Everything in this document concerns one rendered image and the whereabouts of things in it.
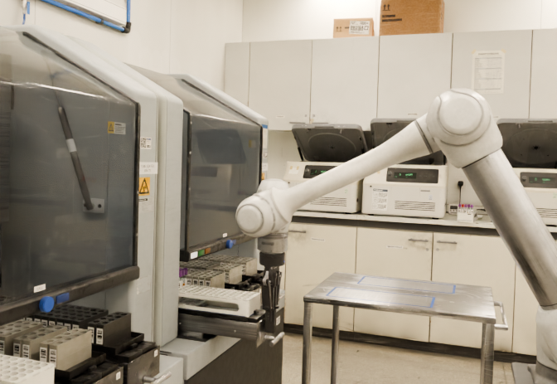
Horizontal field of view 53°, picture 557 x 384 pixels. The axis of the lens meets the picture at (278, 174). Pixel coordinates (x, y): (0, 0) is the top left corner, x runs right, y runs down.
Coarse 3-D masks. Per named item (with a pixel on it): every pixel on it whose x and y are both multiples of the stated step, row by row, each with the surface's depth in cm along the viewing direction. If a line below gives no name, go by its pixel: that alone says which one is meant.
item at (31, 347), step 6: (48, 330) 122; (54, 330) 123; (60, 330) 123; (66, 330) 125; (36, 336) 118; (42, 336) 118; (48, 336) 120; (54, 336) 122; (24, 342) 116; (30, 342) 115; (36, 342) 117; (24, 348) 116; (30, 348) 115; (36, 348) 117; (24, 354) 116; (30, 354) 115; (36, 354) 117; (36, 360) 117
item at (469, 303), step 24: (336, 288) 198; (360, 288) 199; (384, 288) 200; (408, 288) 201; (432, 288) 202; (456, 288) 203; (480, 288) 204; (336, 312) 224; (408, 312) 173; (432, 312) 171; (456, 312) 170; (480, 312) 171; (504, 312) 186; (336, 336) 225; (336, 360) 225
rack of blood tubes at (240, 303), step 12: (180, 288) 172; (192, 288) 172; (204, 288) 173; (216, 288) 173; (180, 300) 171; (192, 300) 172; (204, 300) 172; (216, 300) 163; (228, 300) 162; (240, 300) 160; (252, 300) 162; (216, 312) 163; (228, 312) 162; (240, 312) 160; (252, 312) 163
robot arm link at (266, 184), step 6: (264, 180) 160; (270, 180) 158; (276, 180) 158; (282, 180) 160; (264, 186) 158; (270, 186) 157; (276, 186) 157; (282, 186) 158; (288, 222) 159; (282, 228) 157
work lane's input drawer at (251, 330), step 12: (180, 312) 166; (192, 312) 165; (204, 312) 164; (264, 312) 165; (180, 324) 165; (192, 324) 164; (204, 324) 162; (216, 324) 161; (228, 324) 160; (240, 324) 159; (252, 324) 157; (228, 336) 160; (240, 336) 159; (252, 336) 158; (264, 336) 163
